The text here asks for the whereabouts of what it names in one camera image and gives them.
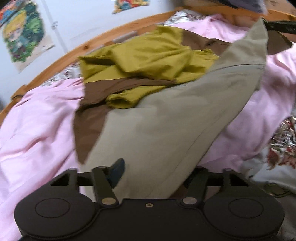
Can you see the wooden bed frame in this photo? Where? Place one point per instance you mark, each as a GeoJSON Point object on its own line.
{"type": "Point", "coordinates": [239, 17]}

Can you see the floral patterned pillow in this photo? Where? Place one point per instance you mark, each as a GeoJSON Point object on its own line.
{"type": "Point", "coordinates": [182, 16]}
{"type": "Point", "coordinates": [71, 71]}

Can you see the pink bed sheet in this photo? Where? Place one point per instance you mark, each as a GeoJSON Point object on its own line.
{"type": "Point", "coordinates": [38, 141]}

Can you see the olive brown hooded jacket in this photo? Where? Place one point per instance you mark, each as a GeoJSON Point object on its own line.
{"type": "Point", "coordinates": [182, 97]}

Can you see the colourful floral wall poster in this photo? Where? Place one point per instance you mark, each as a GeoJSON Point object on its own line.
{"type": "Point", "coordinates": [123, 5]}

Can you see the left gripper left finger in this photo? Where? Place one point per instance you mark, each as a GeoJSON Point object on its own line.
{"type": "Point", "coordinates": [65, 187]}

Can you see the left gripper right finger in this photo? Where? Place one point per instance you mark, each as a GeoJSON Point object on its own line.
{"type": "Point", "coordinates": [200, 179]}

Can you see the green character wall poster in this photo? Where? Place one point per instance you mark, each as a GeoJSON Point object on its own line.
{"type": "Point", "coordinates": [23, 32]}

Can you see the grey clothes pile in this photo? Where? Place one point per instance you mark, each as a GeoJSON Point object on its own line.
{"type": "Point", "coordinates": [257, 6]}

